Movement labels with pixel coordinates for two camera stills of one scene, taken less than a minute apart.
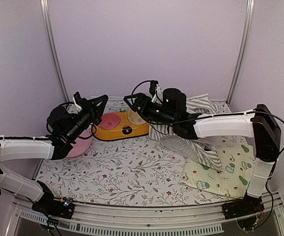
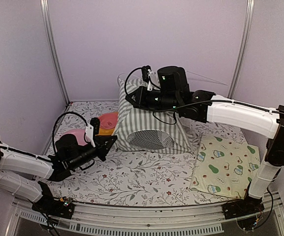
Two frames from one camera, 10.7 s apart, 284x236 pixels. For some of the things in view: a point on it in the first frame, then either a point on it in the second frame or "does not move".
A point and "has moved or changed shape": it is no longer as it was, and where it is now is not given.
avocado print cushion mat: (236, 155) has moved or changed shape
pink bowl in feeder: (109, 121) does not move
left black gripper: (95, 111) → (102, 148)
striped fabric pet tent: (191, 149) → (142, 130)
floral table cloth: (137, 172) does not move
